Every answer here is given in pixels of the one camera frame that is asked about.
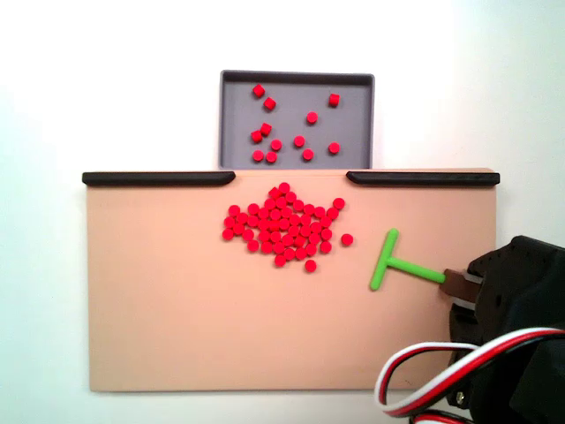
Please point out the black edge rail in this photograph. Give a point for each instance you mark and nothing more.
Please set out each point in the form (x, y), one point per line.
(154, 178)
(424, 178)

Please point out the grey rectangular tray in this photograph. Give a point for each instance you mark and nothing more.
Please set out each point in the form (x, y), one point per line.
(353, 128)

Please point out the beige flat board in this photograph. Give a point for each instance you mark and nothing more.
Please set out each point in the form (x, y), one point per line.
(154, 287)

